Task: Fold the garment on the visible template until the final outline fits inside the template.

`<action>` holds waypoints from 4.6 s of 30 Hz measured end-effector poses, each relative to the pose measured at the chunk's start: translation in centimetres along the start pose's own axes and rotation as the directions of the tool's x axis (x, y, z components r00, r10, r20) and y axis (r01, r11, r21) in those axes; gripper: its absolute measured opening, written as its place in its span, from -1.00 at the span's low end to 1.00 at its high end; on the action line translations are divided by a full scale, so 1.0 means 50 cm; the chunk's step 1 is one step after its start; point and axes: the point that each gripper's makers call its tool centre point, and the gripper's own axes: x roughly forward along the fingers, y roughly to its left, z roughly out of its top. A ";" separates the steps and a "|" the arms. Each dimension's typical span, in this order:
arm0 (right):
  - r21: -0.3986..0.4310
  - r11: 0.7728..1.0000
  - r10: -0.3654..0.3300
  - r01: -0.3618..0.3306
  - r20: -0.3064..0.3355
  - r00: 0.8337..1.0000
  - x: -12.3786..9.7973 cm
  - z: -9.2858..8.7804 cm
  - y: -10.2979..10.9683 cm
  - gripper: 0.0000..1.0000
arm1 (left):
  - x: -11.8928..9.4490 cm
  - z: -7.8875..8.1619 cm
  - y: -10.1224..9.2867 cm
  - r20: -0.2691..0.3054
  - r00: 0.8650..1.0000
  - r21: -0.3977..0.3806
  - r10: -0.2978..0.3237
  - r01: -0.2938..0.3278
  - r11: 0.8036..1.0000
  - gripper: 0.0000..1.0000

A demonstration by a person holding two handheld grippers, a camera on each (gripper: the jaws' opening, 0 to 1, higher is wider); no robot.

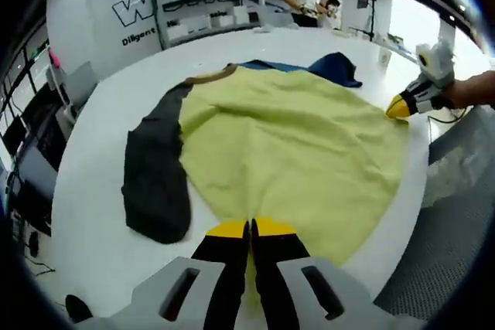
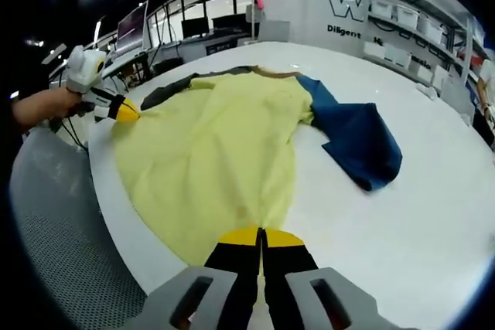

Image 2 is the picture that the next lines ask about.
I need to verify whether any white floor stand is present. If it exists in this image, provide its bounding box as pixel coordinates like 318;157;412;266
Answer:
245;3;268;43

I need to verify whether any large purple-screen monitor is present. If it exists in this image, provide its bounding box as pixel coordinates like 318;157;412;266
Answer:
115;0;151;56

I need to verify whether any white crumpled object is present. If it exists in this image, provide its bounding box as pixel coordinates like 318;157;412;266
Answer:
416;82;441;100

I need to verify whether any black computer monitor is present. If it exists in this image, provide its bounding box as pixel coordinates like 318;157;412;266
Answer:
180;16;212;39
211;12;248;34

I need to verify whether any white side desk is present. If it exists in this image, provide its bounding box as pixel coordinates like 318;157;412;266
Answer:
96;42;183;90

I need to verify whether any yellow blue grey garment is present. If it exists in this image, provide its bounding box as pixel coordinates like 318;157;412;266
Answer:
114;66;404;300

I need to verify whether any office desk with equipment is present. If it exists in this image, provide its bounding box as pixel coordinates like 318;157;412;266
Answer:
152;30;256;76

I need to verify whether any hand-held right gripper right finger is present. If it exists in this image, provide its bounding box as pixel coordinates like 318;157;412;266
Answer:
262;228;378;330

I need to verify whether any group of white storage bins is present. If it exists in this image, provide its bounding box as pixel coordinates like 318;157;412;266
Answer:
367;0;449;80

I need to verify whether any grey mesh office chair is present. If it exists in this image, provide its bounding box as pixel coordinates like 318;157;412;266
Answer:
9;128;150;330

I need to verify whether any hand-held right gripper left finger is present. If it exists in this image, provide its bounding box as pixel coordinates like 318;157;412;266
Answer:
146;225;264;330

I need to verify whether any grey metal shelving rack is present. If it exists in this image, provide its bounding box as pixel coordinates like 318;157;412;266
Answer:
365;0;488;87

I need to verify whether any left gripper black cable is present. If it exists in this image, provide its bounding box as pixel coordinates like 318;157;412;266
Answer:
53;113;90;151

